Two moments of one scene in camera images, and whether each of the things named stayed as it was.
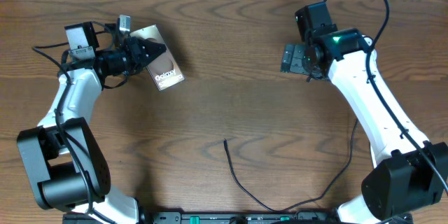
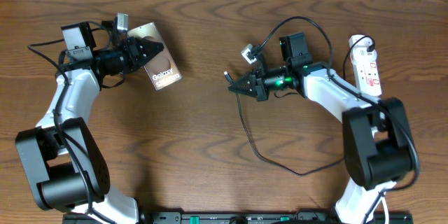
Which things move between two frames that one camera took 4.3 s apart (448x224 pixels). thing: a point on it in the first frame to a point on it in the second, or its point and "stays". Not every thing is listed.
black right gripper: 292,59 to 257,87
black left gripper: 138,58 stays
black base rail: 218,218 stays
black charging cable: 300,203 to 278,164
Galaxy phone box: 164,69 stays
